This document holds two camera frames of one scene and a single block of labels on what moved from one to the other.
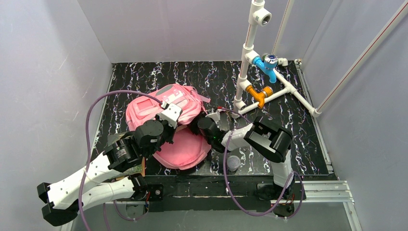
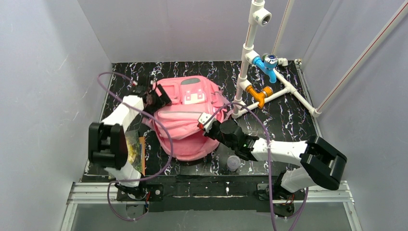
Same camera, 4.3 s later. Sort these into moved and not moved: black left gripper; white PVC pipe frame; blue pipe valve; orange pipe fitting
Moved: black left gripper
Not moved: white PVC pipe frame; blue pipe valve; orange pipe fitting
